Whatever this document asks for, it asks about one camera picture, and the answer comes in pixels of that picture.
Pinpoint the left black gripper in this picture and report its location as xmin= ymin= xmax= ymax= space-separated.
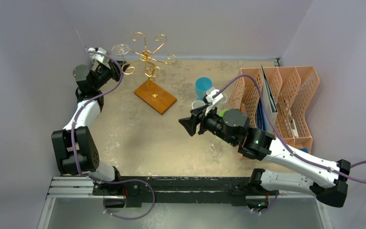
xmin=92 ymin=60 xmax=129 ymax=91

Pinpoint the clear wine glass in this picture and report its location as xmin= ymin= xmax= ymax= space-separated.
xmin=217 ymin=93 xmax=228 ymax=106
xmin=209 ymin=139 xmax=224 ymax=153
xmin=191 ymin=100 xmax=206 ymax=109
xmin=112 ymin=44 xmax=131 ymax=67

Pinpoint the green plastic goblet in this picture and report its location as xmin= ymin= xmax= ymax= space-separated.
xmin=219 ymin=109 xmax=229 ymax=117

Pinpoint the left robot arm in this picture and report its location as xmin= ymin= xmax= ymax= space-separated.
xmin=51 ymin=61 xmax=123 ymax=195

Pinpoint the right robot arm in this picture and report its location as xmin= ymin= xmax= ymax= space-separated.
xmin=178 ymin=105 xmax=351 ymax=208

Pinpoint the blue plastic goblet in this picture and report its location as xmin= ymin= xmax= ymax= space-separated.
xmin=195 ymin=77 xmax=213 ymax=100

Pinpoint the orange plastic file organizer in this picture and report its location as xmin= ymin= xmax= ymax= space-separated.
xmin=229 ymin=66 xmax=319 ymax=153

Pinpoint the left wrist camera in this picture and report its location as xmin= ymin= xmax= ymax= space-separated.
xmin=87 ymin=47 xmax=110 ymax=69

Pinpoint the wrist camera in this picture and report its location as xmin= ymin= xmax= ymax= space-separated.
xmin=87 ymin=47 xmax=110 ymax=69
xmin=203 ymin=86 xmax=222 ymax=115

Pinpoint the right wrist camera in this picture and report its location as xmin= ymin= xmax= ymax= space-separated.
xmin=203 ymin=86 xmax=222 ymax=115

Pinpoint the gold wire wine glass rack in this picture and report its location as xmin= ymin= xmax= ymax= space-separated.
xmin=122 ymin=32 xmax=177 ymax=115

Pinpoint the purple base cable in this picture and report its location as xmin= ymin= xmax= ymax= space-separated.
xmin=103 ymin=180 xmax=156 ymax=221

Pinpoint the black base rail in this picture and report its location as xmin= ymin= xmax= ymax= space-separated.
xmin=45 ymin=176 xmax=325 ymax=209

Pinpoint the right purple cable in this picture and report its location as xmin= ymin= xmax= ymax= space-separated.
xmin=213 ymin=74 xmax=366 ymax=186

